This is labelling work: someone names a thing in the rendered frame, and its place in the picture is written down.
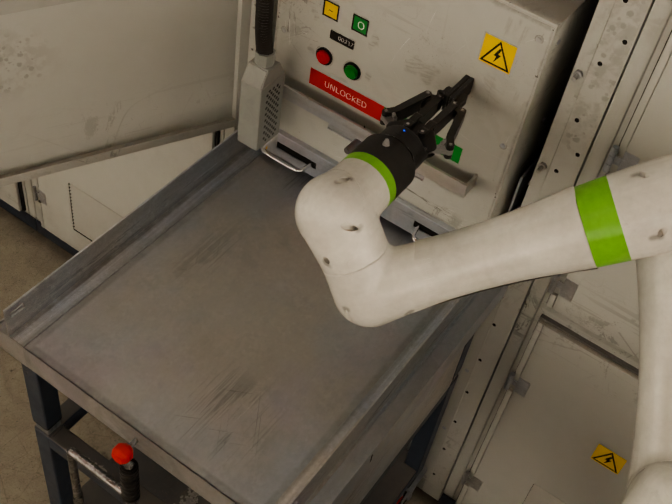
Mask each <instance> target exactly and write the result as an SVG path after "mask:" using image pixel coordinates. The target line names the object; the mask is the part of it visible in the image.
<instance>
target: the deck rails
mask: <svg viewBox="0 0 672 504"><path fill-rule="evenodd" d="M237 138H238V130H236V131H235V132H234V133H233V134H231V135H230V136H229V137H227V138H226V139H225V140H223V141H222V142H221V143H220V144H218V145H217V146H216V147H214V148H213V149H212V150H210V151H209V152H208V153H207V154H205V155H204V156H203V157H201V158H200V159H199V160H197V161H196V162H195V163H194V164H192V165H191V166H190V167H188V168H187V169H186V170H184V171H183V172H182V173H181V174H179V175H178V176H177V177H175V178H174V179H173V180H172V181H170V182H169V183H168V184H166V185H165V186H164V187H162V188H161V189H160V190H159V191H157V192H156V193H155V194H153V195H152V196H151V197H149V198H148V199H147V200H146V201H144V202H143V203H142V204H140V205H139V206H138V207H136V208H135V209H134V210H133V211H131V212H130V213H129V214H127V215H126V216H125V217H123V218H122V219H121V220H120V221H118V222H117V223H116V224H114V225H113V226H112V227H110V228H109V229H108V230H107V231H105V232H104V233H103V234H101V235H100V236H99V237H97V238H96V239H95V240H94V241H92V242H91V243H90V244H88V245H87V246H86V247H84V248H83V249H82V250H81V251H79V252H78V253H77V254H75V255H74V256H73V257H71V258H70V259H69V260H68V261H66V262H65V263H64V264H62V265H61V266H60V267H59V268H57V269H56V270H55V271H53V272H52V273H51V274H49V275H48V276H47V277H46V278H44V279H43V280H42V281H40V282H39V283H38V284H36V285H35V286H34V287H33V288H31V289H30V290H29V291H27V292H26V293H25V294H23V295H22V296H21V297H20V298H18V299H17V300H16V301H14V302H13V303H12V304H10V305H9V306H8V307H7V308H5V309H4V310H3V314H4V319H5V323H6V328H7V333H6V335H7V336H8V337H10V338H11V339H13V340H14V341H15V342H17V343H18V344H19V345H21V346H22V347H23V348H24V347H25V346H26V345H28V344H29V343H30V342H31V341H32V340H34V339H35V338H36V337H37V336H39V335H40V334H41V333H42V332H44V331H45V330H46V329H47V328H48V327H50V326H51V325H52V324H53V323H55V322H56V321H57V320H58V319H59V318H61V317H62V316H63V315H64V314H66V313H67V312H68V311H69V310H71V309H72V308H73V307H74V306H75V305H77V304H78V303H79V302H80V301H82V300H83V299H84V298H85V297H87V296H88V295H89V294H90V293H91V292H93V291H94V290H95V289H96V288H98V287H99V286H100V285H101V284H102V283H104V282H105V281H106V280H107V279H109V278H110V277H111V276H112V275H114V274H115V273H116V272H117V271H118V270H120V269H121V268H122V267H123V266H125V265H126V264H127V263H128V262H130V261H131V260H132V259H133V258H134V257H136V256H137V255H138V254H139V253H141V252H142V251H143V250H144V249H145V248H147V247H148V246H149V245H150V244H152V243H153V242H154V241H155V240H157V239H158V238H159V237H160V236H161V235H163V234H164V233H165V232H166V231H168V230H169V229H170V228H171V227H173V226H174V225H175V224H176V223H177V222H179V221H180V220H181V219H182V218H184V217H185V216H186V215H187V214H188V213H190V212H191V211H192V210H193V209H195V208H196V207H197V206H198V205H200V204H201V203H202V202H203V201H204V200H206V199H207V198H208V197H209V196H211V195H212V194H213V193H214V192H216V191H217V190H218V189H219V188H220V187H222V186H223V185H224V184H225V183H227V182H228V181H229V180H230V179H231V178H233V177H234V176H235V175H236V174H238V173H239V172H240V171H241V170H243V169H244V168H245V167H246V166H247V165H249V164H250V163H251V162H252V161H254V160H255V159H256V158H257V157H259V156H260V155H261V154H262V152H261V148H260V149H259V150H257V151H255V150H253V149H252V148H250V147H248V146H246V145H245V144H243V143H241V142H240V141H238V139H237ZM480 293H481V292H479V293H475V294H472V295H468V296H465V297H461V298H458V299H454V300H451V301H448V302H445V303H443V304H442V305H441V306H440V308H439V309H438V310H437V311H436V312H435V314H434V315H433V316H432V317H431V318H430V320H429V321H428V322H427V323H426V324H425V325H424V327H423V328H422V329H421V330H420V331H419V333H418V334H417V335H416V336H415V337H414V339H413V340H412V341H411V342H410V343H409V344H408V346H407V347H406V348H405V349H404V350H403V352H402V353H401V354H400V355H399V356H398V358H397V359H396V360H395V361H394V362H393V364H392V365H391V366H390V367H389V368H388V369H387V371H386V372H385V373H384V374H383V375H382V377H381V378H380V379H379V380H378V381H377V383H376V384H375V385H374V386H373V387H372V388H371V390H370V391H369V392H368V393H367V394H366V396H365V397H364V398H363V399H362V400H361V402H360V403H359V404H358V405H357V406H356V408H355V409H354V410H353V411H352V412H351V413H350V415H349V416H348V417H347V418H346V419H345V421H344V422H343V423H342V424H341V425H340V427H339V428H338V429H337V430H336V431H335V432H334V434H333V435H332V436H331V437H330V438H329V440H328V441H327V442H326V443H325V444H324V446H323V447H322V448H321V449H320V450H319V452H318V453H317V454H316V455H315V456H314V457H313V459H312V460H311V461H310V462H309V463H308V465H307V466H306V467H305V468H304V469H303V471H302V472H301V473H300V474H299V475H298V476H297V478H296V479H295V480H294V481H293V482H292V484H291V485H290V486H289V487H288V488H287V490H286V491H285V492H284V493H283V494H282V495H281V497H280V498H279V499H278V500H277V501H276V503H275V504H310V502H311V501H312V500H313V499H314V497H315V496H316V495H317V494H318V492H319V491H320V490H321V489H322V488H323V486H324V485H325V484H326V483H327V481H328V480H329V479H330V478H331V476H332V475H333V474H334V473H335V471H336V470H337V469H338V468H339V467H340V465H341V464H342V463H343V462H344V460H345V459H346V458H347V457H348V455H349V454H350V453H351V452H352V451H353V449H354V448H355V447H356V446H357V444H358V443H359V442H360V441H361V439H362V438H363V437H364V436H365V434H366V433H367V432H368V431H369V430H370V428H371V427H372V426H373V425H374V423H375V422H376V421H377V420H378V418H379V417H380V416H381V415H382V413H383V412H384V411H385V410H386V409H387V407H388V406H389V405H390V404H391V402H392V401H393V400H394V399H395V397H396V396H397V395H398V394H399V393H400V391H401V390H402V389H403V388H404V386H405V385H406V384H407V383H408V381H409V380H410V379H411V378H412V376H413V375H414V374H415V373H416V372H417V370H418V369H419V368H420V367H421V365H422V364H423V363H424V362H425V360H426V359H427V358H428V357H429V356H430V354H431V353H432V352H433V351H434V349H435V348H436V347H437V346H438V344H439V343H440V342H441V341H442V339H443V338H444V337H445V336H446V335H447V333H448V332H449V331H450V330H451V328H452V327H453V326H454V325H455V323H456V322H457V321H458V320H459V319H460V317H461V316H462V315H463V314H464V312H465V311H466V310H467V309H468V307H469V306H470V305H471V304H472V302H473V301H474V300H475V299H476V298H477V296H478V295H479V294H480ZM22 303H23V304H24V306H23V307H22V308H21V309H20V310H18V311H17V312H16V313H14V314H13V315H12V316H11V314H10V312H12V311H13V310H14V309H15V308H17V307H18V306H19V305H21V304H22Z"/></svg>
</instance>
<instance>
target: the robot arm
mask: <svg viewBox="0 0 672 504"><path fill-rule="evenodd" d="M473 82H474V78H472V77H470V76H468V75H465V76H464V77H463V78H462V79H461V80H460V81H459V82H458V83H457V84H455V85H454V86H453V87H450V86H448V87H446V88H445V89H444V90H438V91H437V94H436V95H433V94H432V92H431V91H428V90H426V91H424V92H422V93H420V94H418V95H416V96H414V97H412V98H410V99H409V100H407V101H405V102H403V103H401V104H399V105H397V106H395V107H390V108H384V109H383V110H382V113H381V119H380V124H381V125H385V126H386V128H385V129H384V130H383V131H382V132H381V133H380V134H372V135H370V136H368V137H367V138H366V139H365V140H364V141H363V142H361V143H360V144H359V145H358V146H357V147H356V148H355V149H354V150H353V151H352V152H351V153H349V154H348V155H347V156H346V157H345V158H344V159H343V160H342V161H341V162H340V163H338V164H337V165H336V166H335V167H333V168H332V169H330V170H329V171H327V172H325V173H323V174H321V175H319V176H317V177H315V178H313V179H312V180H310V181H309V182H308V183H307V184H306V185H305V186H304V187H303V189H302V190H301V192H300V193H299V195H298V198H297V200H296V204H295V220H296V224H297V227H298V229H299V231H300V233H301V235H302V236H303V238H304V240H305V241H306V243H307V244H308V246H309V248H310V249H311V251H312V253H313V255H314V256H315V258H316V260H317V261H318V263H319V265H320V267H321V269H322V271H323V273H324V275H325V278H326V280H327V283H328V285H329V288H330V291H331V293H332V296H333V299H334V302H335V305H336V307H337V308H338V310H339V312H340V313H341V314H342V315H343V316H344V317H345V318H346V319H347V320H349V321H350V322H352V323H354V324H356V325H359V326H363V327H378V326H382V325H384V324H387V323H389V322H392V321H394V320H396V319H399V318H401V317H404V316H406V315H409V314H412V313H414V312H417V311H420V310H422V309H425V308H428V307H430V306H433V305H435V304H437V305H438V304H442V303H445V302H448V301H451V300H454V299H458V298H461V297H465V296H468V295H472V294H475V293H479V292H483V291H487V290H490V289H494V288H498V287H502V286H507V285H511V284H515V283H520V282H525V281H529V280H534V279H539V278H545V277H550V276H556V275H561V274H567V273H574V272H580V271H588V270H595V269H598V267H603V266H608V265H613V264H618V263H623V262H628V261H632V260H636V271H637V285H638V304H639V373H638V393H637V407H636V418H635V429H634V438H633V446H632V454H631V461H630V467H629V474H628V480H627V486H626V492H625V497H624V500H623V502H622V503H621V504H672V154H669V155H665V156H662V157H659V158H655V159H652V160H649V161H646V162H643V163H640V164H637V165H634V166H631V167H628V168H625V169H622V170H619V171H616V172H613V173H610V174H607V175H605V176H602V177H599V178H596V179H594V180H591V181H588V182H586V183H583V184H580V185H578V186H575V187H574V186H573V185H572V186H570V187H568V188H565V189H563V190H561V191H559V192H556V193H554V194H552V195H550V196H547V197H545V198H543V199H540V200H538V201H535V202H533V203H530V204H528V205H525V206H523V207H520V208H518V209H515V210H513V211H510V212H507V213H505V214H502V215H499V216H496V217H493V218H491V219H488V220H485V221H482V222H479V223H476V224H473V225H470V226H466V227H463V228H460V229H457V230H453V231H450V232H446V233H443V234H439V235H435V236H432V237H428V238H424V239H420V240H416V241H415V242H412V243H407V244H403V245H398V246H392V245H390V244H389V243H388V241H387V238H386V236H385V233H384V230H383V228H382V225H381V222H380V215H381V213H382V212H383V211H384V210H385V209H386V208H387V207H388V206H389V205H390V204H391V203H392V202H393V201H394V200H395V199H396V198H397V197H398V196H399V195H400V194H401V193H402V192H403V191H404V190H405V189H406V188H407V187H408V186H409V185H410V184H411V182H412V181H413V179H414V176H415V170H416V169H417V168H418V167H419V166H420V165H421V164H422V163H423V162H424V160H425V159H427V158H430V157H433V156H434V155H435V154H443V156H444V158H445V159H451V157H452V153H453V150H454V146H455V144H454V141H455V139H456V137H457V135H458V133H459V131H460V128H461V126H462V124H463V121H464V118H465V114H466V109H464V108H462V107H463V106H464V105H465V104H466V101H467V97H468V95H469V94H470V93H471V89H472V86H473ZM441 106H442V108H441ZM440 109H442V111H441V112H440V113H439V114H438V115H437V116H436V117H435V118H434V119H433V120H430V119H431V118H432V117H433V116H434V115H435V114H436V113H437V112H438V111H439V110H440ZM417 112H418V113H417ZM411 115H412V116H411ZM409 116H411V117H410V118H409V119H405V118H407V117H409ZM452 119H453V122H452V124H451V127H450V129H449V131H448V133H447V135H446V139H443V141H441V142H440V144H439V145H436V138H435V135H436V134H437V133H439V132H440V131H441V130H442V129H443V128H444V127H445V126H446V125H447V124H448V123H449V122H450V121H451V120H452Z"/></svg>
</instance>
